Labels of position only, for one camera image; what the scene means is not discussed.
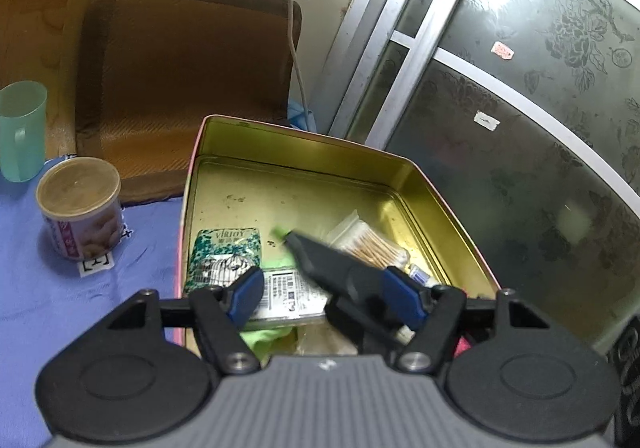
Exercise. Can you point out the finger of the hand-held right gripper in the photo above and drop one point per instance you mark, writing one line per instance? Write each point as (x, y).
(360, 323)
(340, 268)

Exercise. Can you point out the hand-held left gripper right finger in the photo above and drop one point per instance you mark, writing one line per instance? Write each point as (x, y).
(405, 295)

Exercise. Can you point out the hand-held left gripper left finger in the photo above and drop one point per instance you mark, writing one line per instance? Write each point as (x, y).
(247, 295)

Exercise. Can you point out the bag of cotton swabs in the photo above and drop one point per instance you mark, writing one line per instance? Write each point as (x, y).
(370, 243)

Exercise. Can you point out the clear plastic case with label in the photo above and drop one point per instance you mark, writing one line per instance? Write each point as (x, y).
(290, 295)

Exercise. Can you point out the green cloth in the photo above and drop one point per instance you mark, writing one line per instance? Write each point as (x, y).
(260, 338)

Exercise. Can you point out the small pocket tissue pack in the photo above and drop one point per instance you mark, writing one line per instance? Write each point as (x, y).
(222, 253)

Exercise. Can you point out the pink tin box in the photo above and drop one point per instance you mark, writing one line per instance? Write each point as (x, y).
(300, 178)

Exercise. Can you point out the white marker tag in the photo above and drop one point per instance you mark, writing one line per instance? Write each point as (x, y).
(96, 264)

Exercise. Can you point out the blue cloth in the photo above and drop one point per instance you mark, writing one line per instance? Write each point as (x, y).
(302, 118)

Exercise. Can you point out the frosted glass sliding door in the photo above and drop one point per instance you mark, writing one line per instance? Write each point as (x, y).
(500, 153)

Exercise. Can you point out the round snack can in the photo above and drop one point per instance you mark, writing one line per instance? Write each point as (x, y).
(80, 208)

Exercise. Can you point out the white sticker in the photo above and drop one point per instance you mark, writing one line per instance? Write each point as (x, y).
(487, 121)

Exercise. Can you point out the blue printed tablecloth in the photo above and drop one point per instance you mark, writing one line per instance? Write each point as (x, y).
(50, 308)

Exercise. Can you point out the red sticker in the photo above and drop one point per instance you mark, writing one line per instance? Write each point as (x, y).
(503, 51)

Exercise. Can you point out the teal plastic cup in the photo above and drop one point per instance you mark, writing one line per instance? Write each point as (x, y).
(22, 128)

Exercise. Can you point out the wooden board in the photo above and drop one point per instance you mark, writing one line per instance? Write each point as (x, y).
(40, 3)

